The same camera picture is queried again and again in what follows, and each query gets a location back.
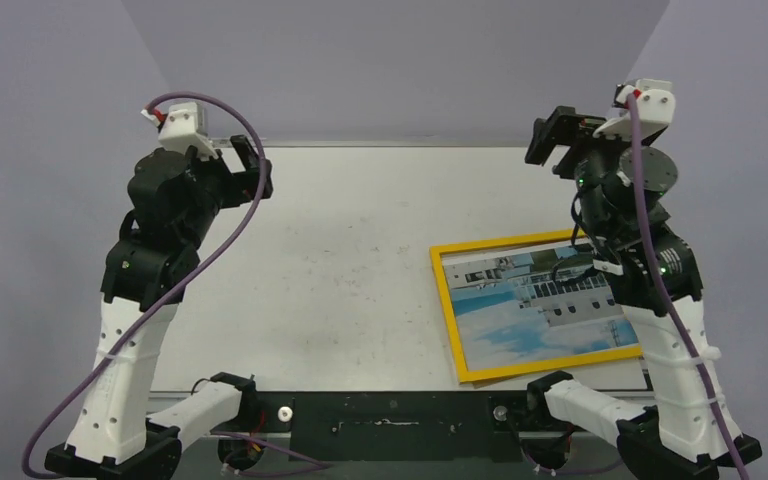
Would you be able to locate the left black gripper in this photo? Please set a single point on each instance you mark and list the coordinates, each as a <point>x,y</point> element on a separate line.
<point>242,187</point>

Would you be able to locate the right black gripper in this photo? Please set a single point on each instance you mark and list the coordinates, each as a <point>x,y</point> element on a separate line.
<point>564,136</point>

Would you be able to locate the sky and building photo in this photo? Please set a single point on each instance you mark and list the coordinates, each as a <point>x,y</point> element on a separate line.
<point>522,306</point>

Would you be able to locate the yellow picture frame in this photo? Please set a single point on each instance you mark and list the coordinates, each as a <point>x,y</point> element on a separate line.
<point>603,373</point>

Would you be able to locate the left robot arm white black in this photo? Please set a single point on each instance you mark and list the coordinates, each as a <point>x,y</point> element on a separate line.
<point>175,199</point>

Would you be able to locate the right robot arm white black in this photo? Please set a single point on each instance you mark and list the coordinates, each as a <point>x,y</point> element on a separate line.
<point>620,178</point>

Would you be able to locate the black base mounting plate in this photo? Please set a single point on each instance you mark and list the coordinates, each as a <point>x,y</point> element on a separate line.
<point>338,426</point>

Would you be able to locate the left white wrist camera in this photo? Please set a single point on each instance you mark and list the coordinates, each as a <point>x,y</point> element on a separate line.
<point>182,127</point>

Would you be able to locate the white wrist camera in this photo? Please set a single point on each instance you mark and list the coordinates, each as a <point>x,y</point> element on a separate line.
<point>655,102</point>
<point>182,127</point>

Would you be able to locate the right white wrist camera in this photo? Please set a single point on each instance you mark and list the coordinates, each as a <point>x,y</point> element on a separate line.
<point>655,102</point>

